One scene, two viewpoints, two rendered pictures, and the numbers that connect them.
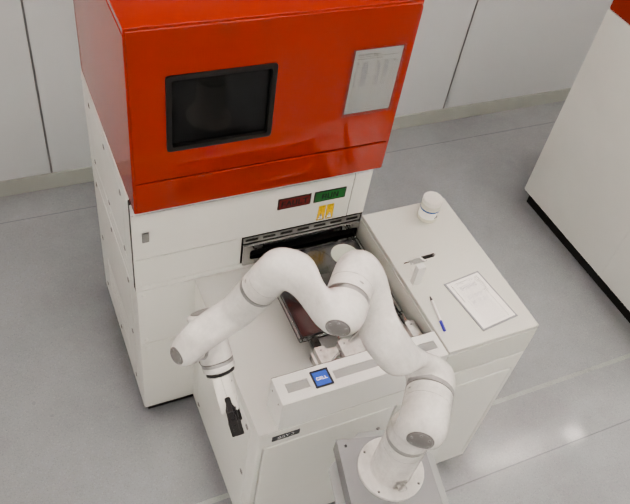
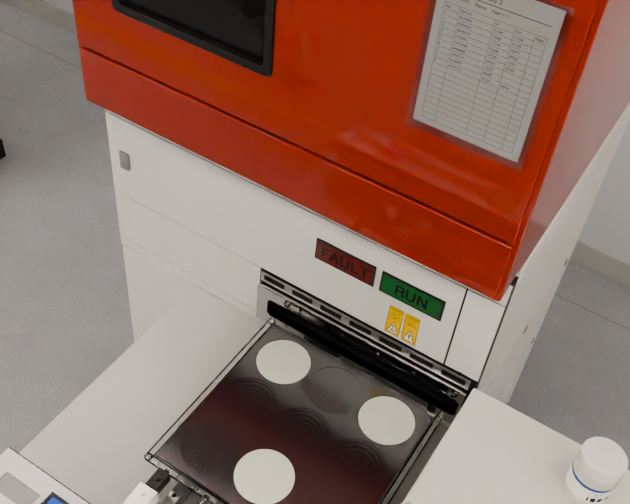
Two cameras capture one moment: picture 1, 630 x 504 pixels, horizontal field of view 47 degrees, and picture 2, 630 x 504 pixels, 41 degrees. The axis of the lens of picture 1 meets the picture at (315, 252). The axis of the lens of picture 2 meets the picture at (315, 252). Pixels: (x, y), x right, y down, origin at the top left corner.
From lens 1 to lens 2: 152 cm
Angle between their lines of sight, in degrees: 40
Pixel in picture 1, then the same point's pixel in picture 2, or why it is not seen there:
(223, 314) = not seen: outside the picture
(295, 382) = (23, 485)
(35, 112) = not seen: hidden behind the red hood
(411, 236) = (507, 488)
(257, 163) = (256, 126)
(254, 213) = (278, 235)
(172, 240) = (161, 193)
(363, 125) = (457, 172)
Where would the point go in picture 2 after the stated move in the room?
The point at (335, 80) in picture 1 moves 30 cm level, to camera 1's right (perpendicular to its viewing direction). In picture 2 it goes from (396, 22) to (542, 169)
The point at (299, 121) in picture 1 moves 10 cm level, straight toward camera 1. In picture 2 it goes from (324, 80) to (259, 97)
